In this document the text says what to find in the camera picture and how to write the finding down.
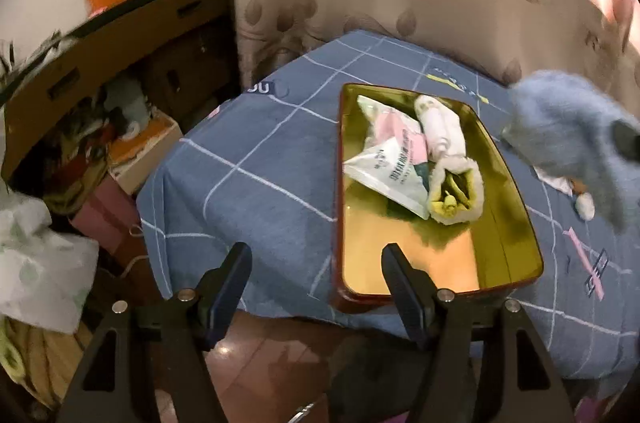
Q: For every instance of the orange tissue box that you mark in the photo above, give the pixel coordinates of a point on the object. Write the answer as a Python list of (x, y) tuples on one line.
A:
[(145, 148)]

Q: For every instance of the white plastic bag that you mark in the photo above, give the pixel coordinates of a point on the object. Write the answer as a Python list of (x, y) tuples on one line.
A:
[(40, 263)]

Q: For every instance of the light blue fuzzy cloth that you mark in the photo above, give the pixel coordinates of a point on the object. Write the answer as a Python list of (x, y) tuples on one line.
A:
[(560, 123)]

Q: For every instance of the white plastic packet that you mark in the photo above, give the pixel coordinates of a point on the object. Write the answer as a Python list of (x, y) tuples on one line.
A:
[(390, 175)]

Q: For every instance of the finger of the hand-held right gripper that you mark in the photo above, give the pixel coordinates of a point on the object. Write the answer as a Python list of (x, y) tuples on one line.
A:
[(627, 140)]

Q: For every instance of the rolled white cloth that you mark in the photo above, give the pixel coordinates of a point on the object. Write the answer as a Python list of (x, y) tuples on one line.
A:
[(440, 123)]

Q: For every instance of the blue checked bedsheet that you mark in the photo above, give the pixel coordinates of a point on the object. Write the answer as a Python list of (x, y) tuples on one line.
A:
[(250, 163)]

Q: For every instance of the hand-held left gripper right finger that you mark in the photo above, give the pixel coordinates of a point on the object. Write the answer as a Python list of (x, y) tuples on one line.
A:
[(412, 305)]

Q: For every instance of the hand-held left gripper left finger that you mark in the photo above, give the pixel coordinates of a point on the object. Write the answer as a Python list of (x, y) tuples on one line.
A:
[(223, 305)]

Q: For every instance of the pink and white packet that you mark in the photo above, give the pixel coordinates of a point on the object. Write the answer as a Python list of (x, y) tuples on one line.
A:
[(395, 128)]

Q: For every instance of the yellow and white plush cloth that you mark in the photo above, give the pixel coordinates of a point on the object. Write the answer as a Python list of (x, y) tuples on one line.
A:
[(452, 198)]

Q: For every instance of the large cardboard box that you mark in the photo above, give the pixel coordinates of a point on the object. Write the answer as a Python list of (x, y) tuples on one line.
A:
[(125, 38)]

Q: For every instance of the small white plush ball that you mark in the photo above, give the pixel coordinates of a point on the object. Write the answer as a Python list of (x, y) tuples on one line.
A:
[(585, 205)]

